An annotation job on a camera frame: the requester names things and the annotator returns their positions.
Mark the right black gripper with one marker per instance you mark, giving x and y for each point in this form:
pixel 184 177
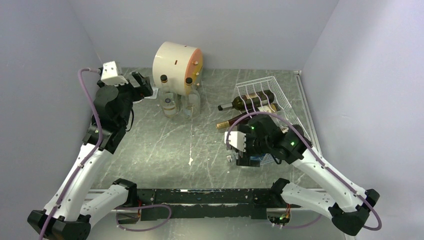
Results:
pixel 244 158

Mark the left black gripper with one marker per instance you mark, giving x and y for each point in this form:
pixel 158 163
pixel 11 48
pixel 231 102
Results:
pixel 144 90

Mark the clear bottle yellow label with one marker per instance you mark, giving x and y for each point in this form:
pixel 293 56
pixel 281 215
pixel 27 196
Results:
pixel 168 99

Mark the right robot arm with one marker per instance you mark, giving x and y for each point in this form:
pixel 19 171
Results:
pixel 349 206

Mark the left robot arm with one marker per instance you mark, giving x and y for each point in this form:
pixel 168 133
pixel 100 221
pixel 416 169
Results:
pixel 68 215

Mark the blue clear bottle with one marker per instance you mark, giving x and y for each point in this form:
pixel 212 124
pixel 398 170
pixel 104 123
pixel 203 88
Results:
pixel 231 158

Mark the red bottle gold cap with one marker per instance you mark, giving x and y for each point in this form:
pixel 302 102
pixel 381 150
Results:
pixel 271 108

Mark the dark bottle silver cap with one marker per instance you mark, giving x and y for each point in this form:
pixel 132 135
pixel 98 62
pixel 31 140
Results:
pixel 249 101

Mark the cream cylindrical drum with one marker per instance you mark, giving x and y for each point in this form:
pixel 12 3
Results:
pixel 177 66

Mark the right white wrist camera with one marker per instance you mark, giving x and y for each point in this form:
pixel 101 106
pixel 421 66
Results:
pixel 235 140

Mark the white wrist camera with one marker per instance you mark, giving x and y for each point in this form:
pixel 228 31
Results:
pixel 235 140
pixel 112 74

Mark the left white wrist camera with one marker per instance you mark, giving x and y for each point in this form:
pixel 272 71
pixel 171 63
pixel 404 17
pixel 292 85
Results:
pixel 112 74

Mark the white wire wine rack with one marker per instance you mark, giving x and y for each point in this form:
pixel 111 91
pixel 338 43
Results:
pixel 281 96

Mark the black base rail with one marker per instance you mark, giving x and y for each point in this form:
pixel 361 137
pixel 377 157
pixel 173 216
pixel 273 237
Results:
pixel 254 203

